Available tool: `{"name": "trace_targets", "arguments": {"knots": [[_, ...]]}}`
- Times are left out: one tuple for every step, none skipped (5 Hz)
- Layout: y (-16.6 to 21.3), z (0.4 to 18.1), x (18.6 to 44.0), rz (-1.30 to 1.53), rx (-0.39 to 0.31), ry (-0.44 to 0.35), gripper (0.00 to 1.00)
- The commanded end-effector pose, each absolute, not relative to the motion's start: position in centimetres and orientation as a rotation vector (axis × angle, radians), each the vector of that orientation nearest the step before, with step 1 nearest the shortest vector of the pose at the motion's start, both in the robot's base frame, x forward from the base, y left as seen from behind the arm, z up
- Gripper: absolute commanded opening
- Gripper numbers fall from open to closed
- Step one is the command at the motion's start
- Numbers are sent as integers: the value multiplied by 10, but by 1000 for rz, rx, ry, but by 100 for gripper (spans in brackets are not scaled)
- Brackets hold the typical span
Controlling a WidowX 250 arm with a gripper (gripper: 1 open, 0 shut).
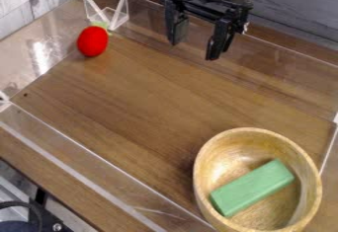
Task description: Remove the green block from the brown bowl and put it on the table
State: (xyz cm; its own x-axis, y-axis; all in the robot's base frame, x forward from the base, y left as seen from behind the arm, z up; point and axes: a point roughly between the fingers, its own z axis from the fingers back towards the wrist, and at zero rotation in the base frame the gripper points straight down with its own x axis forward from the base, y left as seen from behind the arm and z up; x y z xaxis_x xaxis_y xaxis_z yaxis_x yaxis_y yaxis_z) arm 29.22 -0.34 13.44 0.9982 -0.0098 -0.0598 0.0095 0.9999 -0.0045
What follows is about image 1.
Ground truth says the brown wooden bowl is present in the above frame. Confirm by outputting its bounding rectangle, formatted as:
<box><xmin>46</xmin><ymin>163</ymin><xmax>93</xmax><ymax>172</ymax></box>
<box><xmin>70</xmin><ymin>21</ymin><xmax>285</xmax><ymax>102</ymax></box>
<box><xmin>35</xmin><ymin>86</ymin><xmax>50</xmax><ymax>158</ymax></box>
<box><xmin>193</xmin><ymin>127</ymin><xmax>323</xmax><ymax>232</ymax></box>

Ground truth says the black cable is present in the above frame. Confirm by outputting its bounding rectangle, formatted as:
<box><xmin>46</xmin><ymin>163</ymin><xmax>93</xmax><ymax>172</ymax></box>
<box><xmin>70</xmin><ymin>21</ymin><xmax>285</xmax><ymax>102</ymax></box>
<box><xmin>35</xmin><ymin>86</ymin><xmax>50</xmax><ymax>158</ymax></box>
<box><xmin>0</xmin><ymin>200</ymin><xmax>45</xmax><ymax>232</ymax></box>

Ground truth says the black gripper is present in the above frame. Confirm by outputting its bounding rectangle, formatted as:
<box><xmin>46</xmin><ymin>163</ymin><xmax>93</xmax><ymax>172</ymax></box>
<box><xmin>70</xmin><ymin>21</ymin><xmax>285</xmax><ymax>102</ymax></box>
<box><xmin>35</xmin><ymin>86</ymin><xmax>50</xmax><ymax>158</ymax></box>
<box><xmin>165</xmin><ymin>0</ymin><xmax>254</xmax><ymax>60</ymax></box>

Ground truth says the clear acrylic corner bracket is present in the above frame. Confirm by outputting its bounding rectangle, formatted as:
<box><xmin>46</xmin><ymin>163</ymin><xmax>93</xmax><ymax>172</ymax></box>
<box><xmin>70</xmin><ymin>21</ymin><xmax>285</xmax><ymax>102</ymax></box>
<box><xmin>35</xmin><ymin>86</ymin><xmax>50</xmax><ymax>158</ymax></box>
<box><xmin>83</xmin><ymin>0</ymin><xmax>130</xmax><ymax>31</ymax></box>

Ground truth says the black table clamp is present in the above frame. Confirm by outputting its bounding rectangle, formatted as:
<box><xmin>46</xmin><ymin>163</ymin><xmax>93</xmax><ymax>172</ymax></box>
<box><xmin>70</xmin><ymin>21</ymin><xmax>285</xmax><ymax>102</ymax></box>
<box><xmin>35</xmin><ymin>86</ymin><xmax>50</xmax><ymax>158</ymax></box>
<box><xmin>30</xmin><ymin>189</ymin><xmax>74</xmax><ymax>232</ymax></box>

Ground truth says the green rectangular block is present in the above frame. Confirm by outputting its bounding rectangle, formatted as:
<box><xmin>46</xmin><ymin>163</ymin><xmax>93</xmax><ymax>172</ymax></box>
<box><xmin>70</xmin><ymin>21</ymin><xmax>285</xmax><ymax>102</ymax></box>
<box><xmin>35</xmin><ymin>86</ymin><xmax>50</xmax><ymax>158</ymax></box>
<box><xmin>209</xmin><ymin>159</ymin><xmax>295</xmax><ymax>217</ymax></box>

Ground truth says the red toy strawberry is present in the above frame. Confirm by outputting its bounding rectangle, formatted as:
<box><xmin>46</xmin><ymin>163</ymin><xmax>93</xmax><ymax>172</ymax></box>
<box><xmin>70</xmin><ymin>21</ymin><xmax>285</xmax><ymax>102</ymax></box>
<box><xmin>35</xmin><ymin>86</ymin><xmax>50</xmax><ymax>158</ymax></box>
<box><xmin>77</xmin><ymin>26</ymin><xmax>109</xmax><ymax>57</ymax></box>

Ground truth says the clear acrylic table fence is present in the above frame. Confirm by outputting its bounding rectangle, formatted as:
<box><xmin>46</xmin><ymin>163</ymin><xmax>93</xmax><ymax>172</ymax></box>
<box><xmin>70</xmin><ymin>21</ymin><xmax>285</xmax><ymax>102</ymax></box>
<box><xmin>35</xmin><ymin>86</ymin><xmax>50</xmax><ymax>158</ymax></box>
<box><xmin>0</xmin><ymin>0</ymin><xmax>338</xmax><ymax>232</ymax></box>

